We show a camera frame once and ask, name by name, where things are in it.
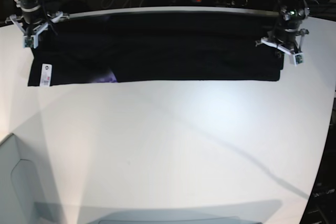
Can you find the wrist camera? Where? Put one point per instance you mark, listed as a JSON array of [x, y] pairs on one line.
[[30, 42], [296, 59]]

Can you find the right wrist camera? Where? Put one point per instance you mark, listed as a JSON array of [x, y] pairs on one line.
[[30, 42]]

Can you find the black T-shirt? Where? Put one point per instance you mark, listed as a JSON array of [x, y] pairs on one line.
[[181, 46]]

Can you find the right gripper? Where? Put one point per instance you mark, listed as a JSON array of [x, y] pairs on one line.
[[33, 30]]

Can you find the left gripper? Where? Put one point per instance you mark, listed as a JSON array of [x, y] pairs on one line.
[[288, 41]]

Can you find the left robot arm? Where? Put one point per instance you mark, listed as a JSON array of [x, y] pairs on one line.
[[291, 14]]

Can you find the white clothing label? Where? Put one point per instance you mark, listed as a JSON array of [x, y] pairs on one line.
[[45, 76]]

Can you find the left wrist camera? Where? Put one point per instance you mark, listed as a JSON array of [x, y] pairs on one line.
[[296, 59]]

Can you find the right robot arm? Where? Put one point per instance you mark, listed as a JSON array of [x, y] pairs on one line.
[[34, 20]]

